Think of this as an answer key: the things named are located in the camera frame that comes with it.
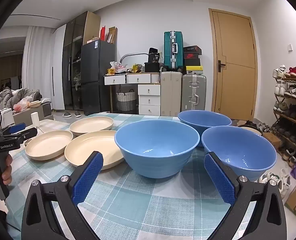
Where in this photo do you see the plain black shoebox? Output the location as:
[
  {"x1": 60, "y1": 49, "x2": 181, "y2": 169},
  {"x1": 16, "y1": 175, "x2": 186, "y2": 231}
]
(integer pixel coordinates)
[{"x1": 184, "y1": 58, "x2": 201, "y2": 67}]

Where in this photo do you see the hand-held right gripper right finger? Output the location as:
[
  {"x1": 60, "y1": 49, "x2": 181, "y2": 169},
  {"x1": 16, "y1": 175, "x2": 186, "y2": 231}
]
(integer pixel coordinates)
[{"x1": 204, "y1": 151, "x2": 288, "y2": 240}]

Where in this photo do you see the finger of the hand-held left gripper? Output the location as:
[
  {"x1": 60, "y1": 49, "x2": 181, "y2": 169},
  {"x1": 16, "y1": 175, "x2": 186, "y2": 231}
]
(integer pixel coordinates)
[
  {"x1": 0, "y1": 122, "x2": 26, "y2": 137},
  {"x1": 0, "y1": 127, "x2": 38, "y2": 145}
]

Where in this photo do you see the black refrigerator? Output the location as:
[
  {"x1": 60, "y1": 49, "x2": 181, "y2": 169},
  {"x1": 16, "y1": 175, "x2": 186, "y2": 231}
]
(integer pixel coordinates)
[{"x1": 81, "y1": 39, "x2": 115, "y2": 115}]

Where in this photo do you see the small brown cardboard box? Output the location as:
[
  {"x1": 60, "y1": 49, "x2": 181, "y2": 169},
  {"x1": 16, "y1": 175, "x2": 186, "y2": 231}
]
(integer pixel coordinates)
[{"x1": 263, "y1": 132, "x2": 282, "y2": 148}]

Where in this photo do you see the tall cardboard box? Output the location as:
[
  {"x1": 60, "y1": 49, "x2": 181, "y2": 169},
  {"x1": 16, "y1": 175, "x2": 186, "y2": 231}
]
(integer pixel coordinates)
[{"x1": 107, "y1": 27, "x2": 118, "y2": 44}]

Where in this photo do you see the blue bowl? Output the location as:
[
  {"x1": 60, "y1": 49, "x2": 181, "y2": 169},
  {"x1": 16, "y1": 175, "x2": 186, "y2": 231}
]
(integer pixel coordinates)
[
  {"x1": 114, "y1": 119, "x2": 200, "y2": 179},
  {"x1": 201, "y1": 126, "x2": 277, "y2": 183},
  {"x1": 178, "y1": 110, "x2": 232, "y2": 147}
]

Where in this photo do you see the teal suitcase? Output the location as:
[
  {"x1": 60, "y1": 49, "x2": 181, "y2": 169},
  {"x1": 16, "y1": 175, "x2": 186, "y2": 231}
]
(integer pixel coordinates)
[{"x1": 164, "y1": 31, "x2": 184, "y2": 71}]

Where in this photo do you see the yellow and black shoebox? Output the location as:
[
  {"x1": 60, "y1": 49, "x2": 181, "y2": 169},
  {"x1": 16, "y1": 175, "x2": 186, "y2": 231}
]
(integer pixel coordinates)
[{"x1": 185, "y1": 66, "x2": 204, "y2": 75}]

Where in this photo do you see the black storage box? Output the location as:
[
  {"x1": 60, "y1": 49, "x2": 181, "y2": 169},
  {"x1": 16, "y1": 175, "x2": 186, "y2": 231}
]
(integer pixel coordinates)
[{"x1": 145, "y1": 62, "x2": 163, "y2": 72}]

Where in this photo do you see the beige suitcase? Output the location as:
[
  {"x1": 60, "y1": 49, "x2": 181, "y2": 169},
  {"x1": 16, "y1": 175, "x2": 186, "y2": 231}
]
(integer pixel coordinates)
[{"x1": 160, "y1": 71, "x2": 183, "y2": 117}]

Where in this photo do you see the cream plate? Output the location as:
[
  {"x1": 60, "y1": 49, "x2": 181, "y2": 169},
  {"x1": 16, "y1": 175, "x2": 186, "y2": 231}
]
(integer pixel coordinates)
[
  {"x1": 69, "y1": 116, "x2": 115, "y2": 137},
  {"x1": 25, "y1": 130, "x2": 74, "y2": 161},
  {"x1": 64, "y1": 130, "x2": 125, "y2": 170}
]

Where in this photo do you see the dark glass door cabinet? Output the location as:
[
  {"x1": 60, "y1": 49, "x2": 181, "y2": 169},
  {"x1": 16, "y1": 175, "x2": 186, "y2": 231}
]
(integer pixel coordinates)
[{"x1": 62, "y1": 11, "x2": 101, "y2": 112}]

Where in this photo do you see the white drawer desk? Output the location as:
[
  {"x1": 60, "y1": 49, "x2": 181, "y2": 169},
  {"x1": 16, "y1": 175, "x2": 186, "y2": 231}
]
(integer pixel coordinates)
[{"x1": 103, "y1": 72, "x2": 161, "y2": 117}]

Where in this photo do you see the black shoebox with red label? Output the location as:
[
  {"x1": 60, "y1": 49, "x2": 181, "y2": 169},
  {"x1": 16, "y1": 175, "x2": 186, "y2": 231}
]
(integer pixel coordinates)
[{"x1": 183, "y1": 46, "x2": 202, "y2": 55}]

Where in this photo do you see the grey blanket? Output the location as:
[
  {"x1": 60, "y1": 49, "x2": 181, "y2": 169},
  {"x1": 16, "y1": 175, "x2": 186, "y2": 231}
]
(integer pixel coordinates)
[{"x1": 0, "y1": 88, "x2": 42, "y2": 108}]

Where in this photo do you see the wooden door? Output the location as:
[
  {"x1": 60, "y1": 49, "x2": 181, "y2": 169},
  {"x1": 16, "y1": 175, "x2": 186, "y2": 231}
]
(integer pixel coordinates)
[{"x1": 208, "y1": 8, "x2": 258, "y2": 120}]

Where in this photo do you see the black paper bag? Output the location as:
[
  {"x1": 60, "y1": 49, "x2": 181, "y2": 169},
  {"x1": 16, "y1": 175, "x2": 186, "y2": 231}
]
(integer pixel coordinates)
[{"x1": 148, "y1": 47, "x2": 163, "y2": 63}]

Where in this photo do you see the red plastic bag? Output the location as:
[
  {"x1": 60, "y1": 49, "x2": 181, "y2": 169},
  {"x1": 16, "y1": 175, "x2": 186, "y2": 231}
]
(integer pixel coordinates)
[{"x1": 13, "y1": 97, "x2": 30, "y2": 112}]

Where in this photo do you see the teal checked tablecloth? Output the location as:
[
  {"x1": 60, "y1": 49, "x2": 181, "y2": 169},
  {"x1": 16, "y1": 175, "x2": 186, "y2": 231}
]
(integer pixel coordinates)
[{"x1": 3, "y1": 113, "x2": 266, "y2": 240}]

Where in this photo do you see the white plastic bag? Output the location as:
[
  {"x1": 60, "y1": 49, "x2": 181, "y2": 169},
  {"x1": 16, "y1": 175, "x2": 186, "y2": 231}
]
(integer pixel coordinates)
[{"x1": 110, "y1": 61, "x2": 127, "y2": 73}]

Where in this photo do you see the person's left hand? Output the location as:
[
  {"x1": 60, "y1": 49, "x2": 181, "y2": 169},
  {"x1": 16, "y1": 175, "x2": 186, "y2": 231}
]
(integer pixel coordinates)
[{"x1": 0, "y1": 153, "x2": 13, "y2": 191}]

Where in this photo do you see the silver suitcase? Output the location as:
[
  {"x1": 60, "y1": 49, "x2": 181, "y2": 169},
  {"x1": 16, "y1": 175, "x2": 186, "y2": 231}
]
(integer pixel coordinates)
[{"x1": 181, "y1": 74, "x2": 207, "y2": 111}]

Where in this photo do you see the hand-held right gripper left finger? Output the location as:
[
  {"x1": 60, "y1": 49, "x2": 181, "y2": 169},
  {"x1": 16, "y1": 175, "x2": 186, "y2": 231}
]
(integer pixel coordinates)
[{"x1": 21, "y1": 151, "x2": 104, "y2": 240}]

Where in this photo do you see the wooden shoe rack with shoes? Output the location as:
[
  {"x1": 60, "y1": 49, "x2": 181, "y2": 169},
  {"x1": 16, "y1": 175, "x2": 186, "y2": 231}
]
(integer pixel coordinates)
[{"x1": 273, "y1": 63, "x2": 296, "y2": 167}]

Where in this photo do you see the woven laundry basket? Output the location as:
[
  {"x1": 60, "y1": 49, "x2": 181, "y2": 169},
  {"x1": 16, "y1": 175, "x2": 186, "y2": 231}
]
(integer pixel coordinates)
[{"x1": 116, "y1": 89, "x2": 137, "y2": 112}]

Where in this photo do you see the cream basin with dark rim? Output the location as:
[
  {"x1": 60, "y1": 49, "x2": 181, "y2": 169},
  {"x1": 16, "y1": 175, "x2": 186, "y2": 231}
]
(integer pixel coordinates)
[{"x1": 238, "y1": 124, "x2": 264, "y2": 136}]

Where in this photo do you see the white curtain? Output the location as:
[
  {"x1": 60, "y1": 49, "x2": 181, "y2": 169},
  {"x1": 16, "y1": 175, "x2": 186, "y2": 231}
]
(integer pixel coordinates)
[{"x1": 23, "y1": 25, "x2": 54, "y2": 100}]

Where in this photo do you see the white sneaker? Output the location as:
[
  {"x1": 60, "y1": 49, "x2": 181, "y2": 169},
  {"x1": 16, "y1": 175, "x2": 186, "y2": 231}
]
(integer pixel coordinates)
[
  {"x1": 259, "y1": 172, "x2": 279, "y2": 183},
  {"x1": 273, "y1": 169, "x2": 292, "y2": 199}
]

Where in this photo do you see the curved metal bar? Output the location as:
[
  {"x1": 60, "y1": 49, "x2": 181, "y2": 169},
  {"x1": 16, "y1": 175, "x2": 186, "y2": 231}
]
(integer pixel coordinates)
[{"x1": 120, "y1": 53, "x2": 150, "y2": 67}]

